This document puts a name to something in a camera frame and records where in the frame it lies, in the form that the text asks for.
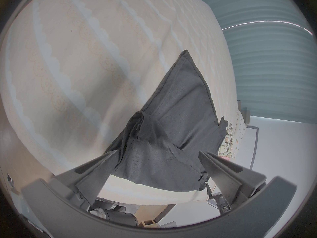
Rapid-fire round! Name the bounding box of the bed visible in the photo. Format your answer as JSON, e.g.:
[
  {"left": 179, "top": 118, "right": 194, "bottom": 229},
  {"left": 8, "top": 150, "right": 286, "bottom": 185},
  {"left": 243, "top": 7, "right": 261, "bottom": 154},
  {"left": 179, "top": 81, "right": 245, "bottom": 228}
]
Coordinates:
[{"left": 0, "top": 0, "right": 251, "bottom": 206}]

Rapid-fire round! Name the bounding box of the dark grey garment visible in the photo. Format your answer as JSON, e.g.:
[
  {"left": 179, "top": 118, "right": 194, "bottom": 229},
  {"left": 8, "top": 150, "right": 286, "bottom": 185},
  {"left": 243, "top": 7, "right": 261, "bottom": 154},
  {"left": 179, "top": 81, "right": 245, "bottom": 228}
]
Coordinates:
[{"left": 105, "top": 50, "right": 229, "bottom": 192}]

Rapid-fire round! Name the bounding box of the blue-green curtain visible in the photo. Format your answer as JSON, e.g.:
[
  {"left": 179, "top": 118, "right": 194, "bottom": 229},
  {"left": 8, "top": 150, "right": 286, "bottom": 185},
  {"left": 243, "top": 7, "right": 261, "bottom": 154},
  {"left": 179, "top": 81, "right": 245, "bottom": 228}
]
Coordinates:
[{"left": 177, "top": 0, "right": 317, "bottom": 124}]

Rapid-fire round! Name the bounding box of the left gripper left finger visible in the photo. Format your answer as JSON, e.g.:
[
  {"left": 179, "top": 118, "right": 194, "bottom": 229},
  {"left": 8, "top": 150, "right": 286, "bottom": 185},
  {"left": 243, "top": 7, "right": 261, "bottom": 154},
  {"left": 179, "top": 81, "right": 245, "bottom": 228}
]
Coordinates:
[{"left": 53, "top": 150, "right": 118, "bottom": 212}]

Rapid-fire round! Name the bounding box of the white printed garment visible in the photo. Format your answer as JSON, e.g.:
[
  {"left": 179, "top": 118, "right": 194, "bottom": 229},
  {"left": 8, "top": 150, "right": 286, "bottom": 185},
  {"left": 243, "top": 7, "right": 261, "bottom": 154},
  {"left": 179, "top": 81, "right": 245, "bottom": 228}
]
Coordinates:
[{"left": 218, "top": 117, "right": 240, "bottom": 161}]

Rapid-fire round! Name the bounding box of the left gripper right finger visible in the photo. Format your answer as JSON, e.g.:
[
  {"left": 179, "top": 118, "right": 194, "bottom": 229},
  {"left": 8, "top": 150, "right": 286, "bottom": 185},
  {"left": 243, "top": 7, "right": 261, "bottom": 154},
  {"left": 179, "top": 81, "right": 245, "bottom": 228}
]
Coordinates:
[{"left": 198, "top": 150, "right": 267, "bottom": 211}]

